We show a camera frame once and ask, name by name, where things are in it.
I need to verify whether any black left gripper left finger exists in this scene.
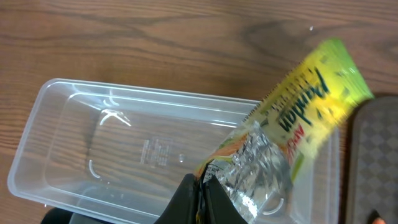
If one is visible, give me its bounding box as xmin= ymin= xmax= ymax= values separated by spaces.
xmin=155 ymin=174 xmax=201 ymax=224

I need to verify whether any brown serving tray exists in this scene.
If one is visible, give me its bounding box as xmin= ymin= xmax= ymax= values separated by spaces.
xmin=344 ymin=96 xmax=397 ymax=224

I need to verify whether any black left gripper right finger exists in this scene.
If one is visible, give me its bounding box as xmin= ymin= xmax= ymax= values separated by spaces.
xmin=201 ymin=177 xmax=247 ymax=224

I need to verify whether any black plastic tray bin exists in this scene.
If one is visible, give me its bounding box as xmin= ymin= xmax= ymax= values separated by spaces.
xmin=40 ymin=208 xmax=101 ymax=224

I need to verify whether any clear plastic bin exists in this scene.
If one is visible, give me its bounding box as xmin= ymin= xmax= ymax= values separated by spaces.
xmin=7 ymin=78 xmax=340 ymax=224

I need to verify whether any yellow green snack wrapper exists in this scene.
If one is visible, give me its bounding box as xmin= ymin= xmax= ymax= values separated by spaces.
xmin=197 ymin=39 xmax=373 ymax=223

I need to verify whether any orange carrot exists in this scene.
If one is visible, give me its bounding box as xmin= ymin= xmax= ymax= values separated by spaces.
xmin=372 ymin=217 xmax=386 ymax=224

